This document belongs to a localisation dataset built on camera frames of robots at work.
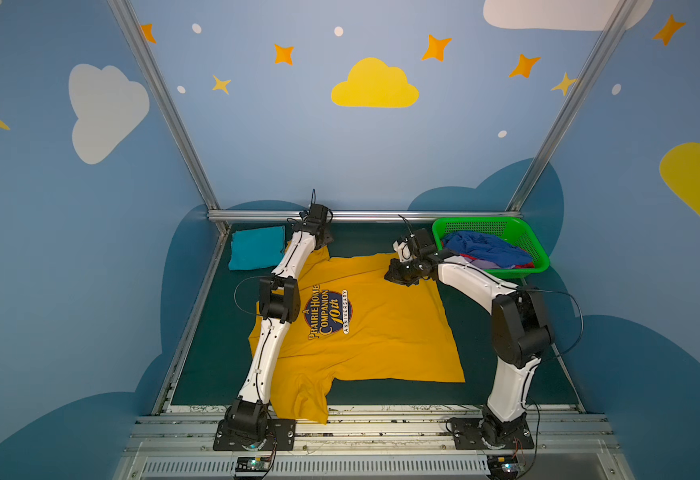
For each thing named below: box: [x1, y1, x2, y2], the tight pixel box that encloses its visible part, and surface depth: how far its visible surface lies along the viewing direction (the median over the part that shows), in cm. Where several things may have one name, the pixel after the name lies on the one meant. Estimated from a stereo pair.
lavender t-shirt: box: [463, 256, 501, 270], surface depth 101 cm
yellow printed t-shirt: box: [248, 246, 466, 425], surface depth 92 cm
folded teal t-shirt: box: [228, 225, 286, 270], surface depth 117 cm
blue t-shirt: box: [442, 231, 533, 268], surface depth 106 cm
